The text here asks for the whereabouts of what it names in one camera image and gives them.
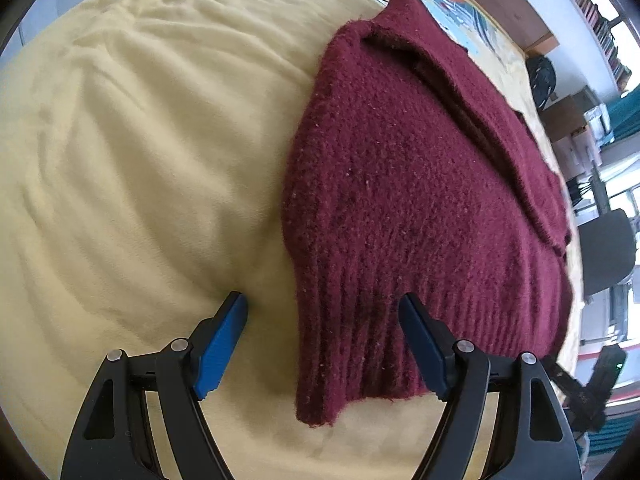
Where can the wooden drawer cabinet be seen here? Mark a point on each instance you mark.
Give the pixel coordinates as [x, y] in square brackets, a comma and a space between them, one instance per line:
[565, 115]

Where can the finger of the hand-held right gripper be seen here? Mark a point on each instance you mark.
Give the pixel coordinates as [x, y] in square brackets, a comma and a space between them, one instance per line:
[567, 377]

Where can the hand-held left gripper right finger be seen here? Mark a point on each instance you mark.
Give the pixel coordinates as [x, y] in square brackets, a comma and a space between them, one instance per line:
[422, 345]

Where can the shelf of books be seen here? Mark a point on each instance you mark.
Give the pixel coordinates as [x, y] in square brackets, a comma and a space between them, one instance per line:
[595, 10]

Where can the white printer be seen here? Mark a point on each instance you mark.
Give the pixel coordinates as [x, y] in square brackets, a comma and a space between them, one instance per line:
[596, 117]

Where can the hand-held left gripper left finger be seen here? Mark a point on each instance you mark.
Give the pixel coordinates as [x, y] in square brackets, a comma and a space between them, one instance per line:
[220, 350]

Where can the yellow printed blanket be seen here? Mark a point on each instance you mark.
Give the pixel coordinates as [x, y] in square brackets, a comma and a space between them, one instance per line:
[125, 160]

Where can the maroon knit sweater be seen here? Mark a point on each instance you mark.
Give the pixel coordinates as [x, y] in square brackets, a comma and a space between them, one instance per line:
[410, 185]

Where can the teal curtain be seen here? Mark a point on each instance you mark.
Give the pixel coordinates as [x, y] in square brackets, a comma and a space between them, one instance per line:
[625, 120]

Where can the black backpack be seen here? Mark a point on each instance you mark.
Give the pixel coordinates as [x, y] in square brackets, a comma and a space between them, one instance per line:
[541, 80]

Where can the grey office chair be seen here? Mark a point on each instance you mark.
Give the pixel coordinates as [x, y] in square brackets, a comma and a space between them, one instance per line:
[605, 250]

